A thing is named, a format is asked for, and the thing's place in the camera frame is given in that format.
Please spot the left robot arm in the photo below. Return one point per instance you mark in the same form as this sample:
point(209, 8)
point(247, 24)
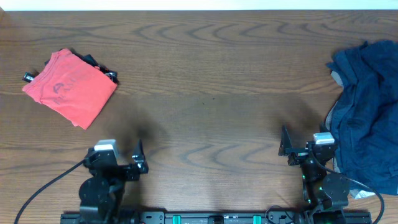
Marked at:
point(102, 194)

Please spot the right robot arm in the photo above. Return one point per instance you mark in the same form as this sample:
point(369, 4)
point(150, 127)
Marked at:
point(325, 191)

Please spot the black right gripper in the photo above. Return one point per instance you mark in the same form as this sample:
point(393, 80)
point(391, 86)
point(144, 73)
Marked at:
point(300, 154)

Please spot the navy blue garment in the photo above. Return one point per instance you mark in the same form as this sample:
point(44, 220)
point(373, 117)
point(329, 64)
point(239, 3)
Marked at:
point(364, 121)

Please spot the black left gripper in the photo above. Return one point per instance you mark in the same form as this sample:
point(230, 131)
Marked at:
point(123, 169)

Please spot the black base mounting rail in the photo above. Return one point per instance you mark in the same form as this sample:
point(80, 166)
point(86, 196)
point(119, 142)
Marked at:
point(272, 216)

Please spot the orange red soccer t-shirt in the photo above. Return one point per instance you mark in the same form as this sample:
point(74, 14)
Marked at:
point(73, 88)

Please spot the black printed folded jersey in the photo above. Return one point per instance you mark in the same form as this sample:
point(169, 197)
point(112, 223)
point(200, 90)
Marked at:
point(89, 59)

